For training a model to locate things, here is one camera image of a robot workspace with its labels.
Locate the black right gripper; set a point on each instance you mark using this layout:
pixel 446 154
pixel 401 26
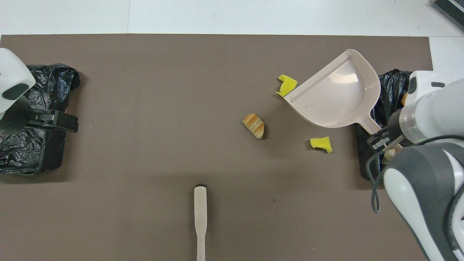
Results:
pixel 390 135

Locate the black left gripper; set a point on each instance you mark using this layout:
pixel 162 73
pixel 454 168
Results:
pixel 16 121

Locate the pale toy dumpling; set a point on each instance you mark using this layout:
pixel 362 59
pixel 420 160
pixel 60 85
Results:
pixel 390 156

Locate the beige plastic dustpan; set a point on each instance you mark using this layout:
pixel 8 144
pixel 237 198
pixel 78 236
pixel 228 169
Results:
pixel 337 94

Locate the beige hand brush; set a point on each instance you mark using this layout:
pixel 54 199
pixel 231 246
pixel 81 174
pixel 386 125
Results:
pixel 200 206

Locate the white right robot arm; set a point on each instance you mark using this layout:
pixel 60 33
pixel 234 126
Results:
pixel 435 108

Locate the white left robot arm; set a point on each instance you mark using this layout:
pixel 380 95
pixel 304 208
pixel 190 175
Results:
pixel 14 69

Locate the black bag lined bin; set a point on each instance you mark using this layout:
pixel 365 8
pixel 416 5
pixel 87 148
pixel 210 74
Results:
pixel 54 83
pixel 389 90

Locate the small yellow sponge piece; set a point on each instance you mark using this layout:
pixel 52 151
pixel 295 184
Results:
pixel 321 144

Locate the brown table mat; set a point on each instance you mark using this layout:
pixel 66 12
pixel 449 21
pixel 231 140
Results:
pixel 145 163

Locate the notched yellow sponge piece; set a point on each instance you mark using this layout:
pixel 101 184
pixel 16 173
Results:
pixel 287 83

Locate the striped toy croissant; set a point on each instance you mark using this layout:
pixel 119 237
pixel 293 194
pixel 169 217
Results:
pixel 254 126

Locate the dark grey ribbed device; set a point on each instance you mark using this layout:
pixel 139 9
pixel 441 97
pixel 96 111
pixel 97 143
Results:
pixel 451 11

